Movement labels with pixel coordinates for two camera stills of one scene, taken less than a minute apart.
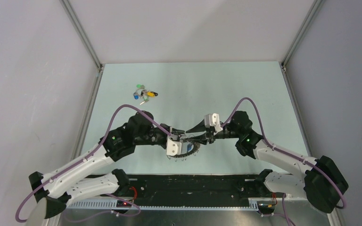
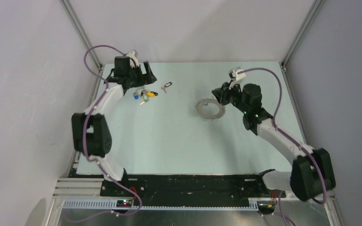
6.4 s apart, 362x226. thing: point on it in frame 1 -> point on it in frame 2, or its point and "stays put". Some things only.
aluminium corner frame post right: [316, 6] stays put
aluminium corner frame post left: [79, 28] stays put
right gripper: [209, 136] -> [222, 93]
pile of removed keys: [142, 93] stays put
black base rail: [186, 186] stays put
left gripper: [169, 129] -> [145, 79]
